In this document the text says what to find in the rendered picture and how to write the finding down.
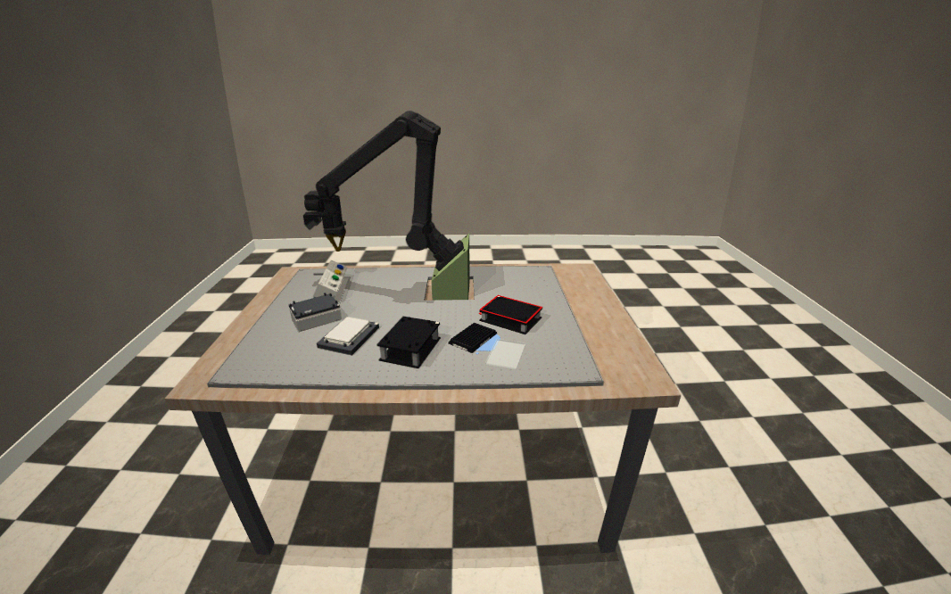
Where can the white button panel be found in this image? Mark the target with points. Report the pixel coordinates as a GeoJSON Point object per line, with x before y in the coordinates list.
{"type": "Point", "coordinates": [335, 287]}

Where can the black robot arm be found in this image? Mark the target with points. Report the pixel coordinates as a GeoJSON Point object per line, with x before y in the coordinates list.
{"type": "Point", "coordinates": [419, 237]}

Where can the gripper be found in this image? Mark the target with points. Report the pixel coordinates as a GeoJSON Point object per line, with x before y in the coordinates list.
{"type": "Point", "coordinates": [339, 229]}

